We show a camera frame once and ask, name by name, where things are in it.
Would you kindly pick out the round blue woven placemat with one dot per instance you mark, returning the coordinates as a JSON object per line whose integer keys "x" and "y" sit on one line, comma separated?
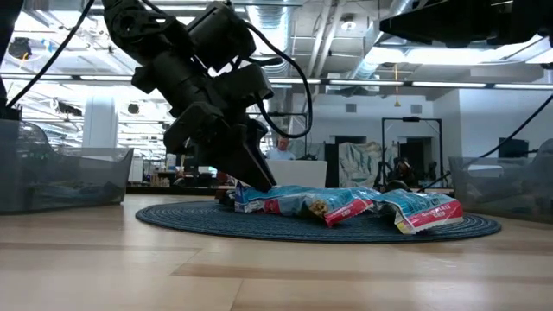
{"x": 302, "y": 229}

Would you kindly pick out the black metal frame stand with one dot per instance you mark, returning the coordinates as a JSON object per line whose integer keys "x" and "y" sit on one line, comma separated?
{"x": 306, "y": 142}

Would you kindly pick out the black round ceiling fixture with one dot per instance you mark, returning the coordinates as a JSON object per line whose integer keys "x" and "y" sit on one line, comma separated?
{"x": 19, "y": 47}

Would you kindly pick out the black wall monitor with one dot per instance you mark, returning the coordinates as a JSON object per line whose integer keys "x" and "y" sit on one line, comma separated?
{"x": 513, "y": 147}

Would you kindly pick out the white building column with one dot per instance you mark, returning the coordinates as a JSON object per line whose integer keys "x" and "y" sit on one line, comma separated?
{"x": 99, "y": 125}

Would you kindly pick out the person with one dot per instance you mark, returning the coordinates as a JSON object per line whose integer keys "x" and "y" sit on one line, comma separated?
{"x": 281, "y": 154}

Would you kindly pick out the crumpled pale blue sheet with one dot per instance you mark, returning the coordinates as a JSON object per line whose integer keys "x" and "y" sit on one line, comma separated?
{"x": 358, "y": 164}

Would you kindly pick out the blue white-ended granola bar pack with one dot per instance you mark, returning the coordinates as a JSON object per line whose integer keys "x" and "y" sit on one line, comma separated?
{"x": 285, "y": 198}

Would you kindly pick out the yellow hanging pendant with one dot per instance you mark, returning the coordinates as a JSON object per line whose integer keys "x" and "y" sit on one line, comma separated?
{"x": 397, "y": 101}

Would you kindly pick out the black frame stand with camera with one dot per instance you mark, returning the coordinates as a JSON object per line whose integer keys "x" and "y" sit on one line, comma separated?
{"x": 410, "y": 119}

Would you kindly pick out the grey translucent plastic bin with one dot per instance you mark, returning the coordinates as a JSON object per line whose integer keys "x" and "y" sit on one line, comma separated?
{"x": 65, "y": 173}
{"x": 497, "y": 194}

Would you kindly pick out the silver spiral ventilation duct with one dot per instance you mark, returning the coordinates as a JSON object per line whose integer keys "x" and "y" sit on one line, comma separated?
{"x": 272, "y": 13}

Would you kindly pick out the silver slanted ventilation duct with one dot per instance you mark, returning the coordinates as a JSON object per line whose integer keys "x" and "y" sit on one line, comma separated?
{"x": 371, "y": 52}

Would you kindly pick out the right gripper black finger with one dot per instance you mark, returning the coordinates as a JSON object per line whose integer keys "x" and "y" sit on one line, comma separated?
{"x": 436, "y": 21}

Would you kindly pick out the white plastic bin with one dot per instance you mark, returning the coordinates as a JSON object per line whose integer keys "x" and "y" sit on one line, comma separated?
{"x": 302, "y": 173}

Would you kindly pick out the blue red chocolate chip pack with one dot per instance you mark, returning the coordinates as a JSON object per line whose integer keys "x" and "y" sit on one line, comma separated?
{"x": 425, "y": 209}

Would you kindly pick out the long ceiling light strip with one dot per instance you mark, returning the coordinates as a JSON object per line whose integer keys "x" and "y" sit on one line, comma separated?
{"x": 367, "y": 83}

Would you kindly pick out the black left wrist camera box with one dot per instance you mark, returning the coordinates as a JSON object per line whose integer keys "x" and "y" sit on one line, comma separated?
{"x": 220, "y": 34}

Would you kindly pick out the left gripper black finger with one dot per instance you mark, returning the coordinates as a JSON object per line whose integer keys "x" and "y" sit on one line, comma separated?
{"x": 257, "y": 138}
{"x": 237, "y": 166}

